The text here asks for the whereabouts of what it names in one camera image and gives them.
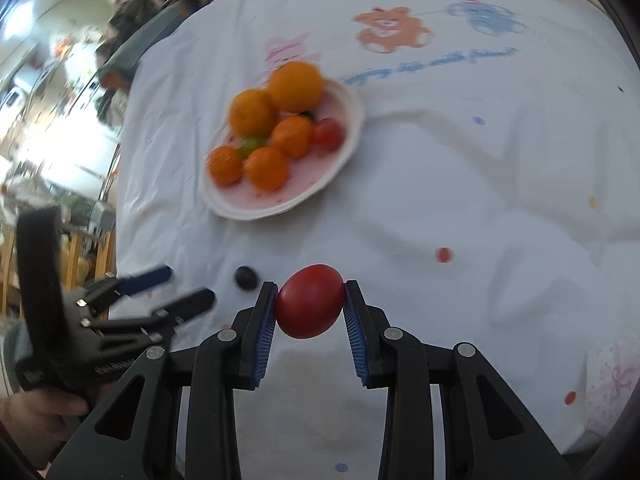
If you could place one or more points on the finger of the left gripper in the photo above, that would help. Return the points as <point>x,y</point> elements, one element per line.
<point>183,309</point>
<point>134,284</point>

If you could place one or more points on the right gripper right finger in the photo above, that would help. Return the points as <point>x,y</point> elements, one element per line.
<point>387,357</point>

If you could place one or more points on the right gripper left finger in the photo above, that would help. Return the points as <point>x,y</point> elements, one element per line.
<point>233,359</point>

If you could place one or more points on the red cherry tomato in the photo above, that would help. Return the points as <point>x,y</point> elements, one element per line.
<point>310,301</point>

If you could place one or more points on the rough orange mandarin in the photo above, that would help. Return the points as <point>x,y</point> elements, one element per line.
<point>224,165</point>

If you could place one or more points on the bumpy orange mandarin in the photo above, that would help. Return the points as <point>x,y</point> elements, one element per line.
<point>266,169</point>

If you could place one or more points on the small red tomato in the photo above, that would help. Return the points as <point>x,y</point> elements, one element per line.
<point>328,134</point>

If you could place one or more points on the smooth large orange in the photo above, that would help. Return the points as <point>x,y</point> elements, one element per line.
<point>295,87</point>

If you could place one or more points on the left hand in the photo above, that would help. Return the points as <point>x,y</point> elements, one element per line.
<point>35,421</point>

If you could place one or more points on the dark grape on sheet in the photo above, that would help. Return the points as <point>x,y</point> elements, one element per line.
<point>246,278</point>

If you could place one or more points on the pink white oval plate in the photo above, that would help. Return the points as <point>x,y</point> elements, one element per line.
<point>306,176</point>

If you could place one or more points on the green grape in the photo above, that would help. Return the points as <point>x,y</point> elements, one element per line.
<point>250,144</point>

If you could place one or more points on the white cartoon bed sheet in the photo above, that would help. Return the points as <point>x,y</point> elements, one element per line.
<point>494,196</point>

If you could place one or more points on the large orange on plate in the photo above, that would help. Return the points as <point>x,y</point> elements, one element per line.
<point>251,113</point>

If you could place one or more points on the small mandarin on plate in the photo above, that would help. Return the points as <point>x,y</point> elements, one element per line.
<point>292,136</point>

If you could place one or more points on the dark grape on plate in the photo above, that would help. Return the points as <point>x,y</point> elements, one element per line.
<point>309,115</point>

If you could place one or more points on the pile of clothes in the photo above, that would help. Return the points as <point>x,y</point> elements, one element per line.
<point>134,28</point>

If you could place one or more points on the wooden crib rail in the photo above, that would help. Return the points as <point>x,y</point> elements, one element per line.
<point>83,257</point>

